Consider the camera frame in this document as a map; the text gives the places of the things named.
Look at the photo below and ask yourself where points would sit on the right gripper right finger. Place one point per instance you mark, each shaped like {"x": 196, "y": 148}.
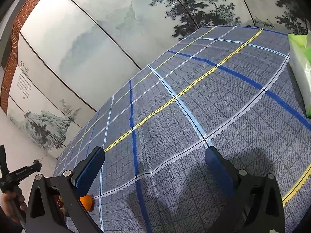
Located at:
{"x": 254, "y": 202}

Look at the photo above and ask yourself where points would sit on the blue plaid tablecloth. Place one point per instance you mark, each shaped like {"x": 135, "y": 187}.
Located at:
{"x": 230, "y": 87}

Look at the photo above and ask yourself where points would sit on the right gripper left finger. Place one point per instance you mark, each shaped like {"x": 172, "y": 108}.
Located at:
{"x": 43, "y": 213}

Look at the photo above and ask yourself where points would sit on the orange cherry tomato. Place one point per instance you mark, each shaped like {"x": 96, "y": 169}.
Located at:
{"x": 88, "y": 202}

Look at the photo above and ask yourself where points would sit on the painted folding screen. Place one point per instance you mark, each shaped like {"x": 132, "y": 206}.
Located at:
{"x": 63, "y": 59}

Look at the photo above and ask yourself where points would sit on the person's left hand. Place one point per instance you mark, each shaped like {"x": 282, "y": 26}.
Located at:
{"x": 7, "y": 201}

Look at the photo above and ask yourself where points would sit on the red gold tin box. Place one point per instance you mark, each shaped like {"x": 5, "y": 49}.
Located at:
{"x": 60, "y": 204}

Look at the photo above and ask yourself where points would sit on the green white tissue pack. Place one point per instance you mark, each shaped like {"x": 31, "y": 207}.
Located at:
{"x": 300, "y": 64}

